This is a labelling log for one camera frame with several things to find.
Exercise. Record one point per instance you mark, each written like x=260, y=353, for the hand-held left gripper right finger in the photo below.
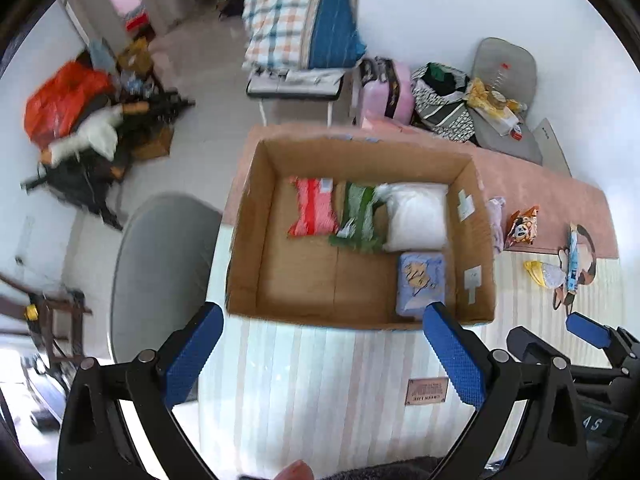
x=454, y=355

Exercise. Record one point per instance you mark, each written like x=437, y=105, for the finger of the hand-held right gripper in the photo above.
x=526, y=344
x=590, y=328

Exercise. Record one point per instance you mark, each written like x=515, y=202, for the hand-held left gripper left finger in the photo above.
x=194, y=356

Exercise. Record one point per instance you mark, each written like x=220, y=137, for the yellow clear soft packet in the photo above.
x=542, y=272

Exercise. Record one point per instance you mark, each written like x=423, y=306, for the blue cartoon soft packet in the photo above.
x=420, y=282

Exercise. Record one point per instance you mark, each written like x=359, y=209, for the pale pink soft packet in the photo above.
x=497, y=222

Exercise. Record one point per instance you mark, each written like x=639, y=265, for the white soft pillow packet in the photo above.
x=416, y=217

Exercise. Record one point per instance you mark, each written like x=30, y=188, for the green soft packet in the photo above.
x=357, y=217

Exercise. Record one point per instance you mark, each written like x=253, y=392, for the red soft packet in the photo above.
x=314, y=207

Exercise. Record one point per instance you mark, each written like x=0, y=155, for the person's left hand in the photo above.
x=296, y=471

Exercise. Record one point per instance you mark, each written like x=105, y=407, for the brown mattress label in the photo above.
x=427, y=392

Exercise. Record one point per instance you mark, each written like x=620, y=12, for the blue tube packet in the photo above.
x=575, y=262

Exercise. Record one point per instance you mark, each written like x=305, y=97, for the grey round chair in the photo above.
x=157, y=275

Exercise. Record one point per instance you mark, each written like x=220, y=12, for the orange cartoon snack packet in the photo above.
x=522, y=227

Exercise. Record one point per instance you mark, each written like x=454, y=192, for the dark wooden chair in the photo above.
x=50, y=320

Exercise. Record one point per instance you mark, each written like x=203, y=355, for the black backpack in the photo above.
x=82, y=180

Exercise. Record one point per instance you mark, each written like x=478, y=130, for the grey chair with clutter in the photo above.
x=505, y=102

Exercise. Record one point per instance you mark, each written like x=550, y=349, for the yellow snack bag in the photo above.
x=487, y=97

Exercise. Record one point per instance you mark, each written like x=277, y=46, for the black white patterned bag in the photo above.
x=442, y=105

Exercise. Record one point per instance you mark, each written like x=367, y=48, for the pink suitcase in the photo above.
x=382, y=92

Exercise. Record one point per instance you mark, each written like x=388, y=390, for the white folding table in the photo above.
x=295, y=87

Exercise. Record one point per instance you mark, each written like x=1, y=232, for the orange plastic bag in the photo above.
x=62, y=100

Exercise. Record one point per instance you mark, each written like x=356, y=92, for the plaid folded quilt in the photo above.
x=280, y=20

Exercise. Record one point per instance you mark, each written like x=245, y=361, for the blue folded blanket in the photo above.
x=335, y=22

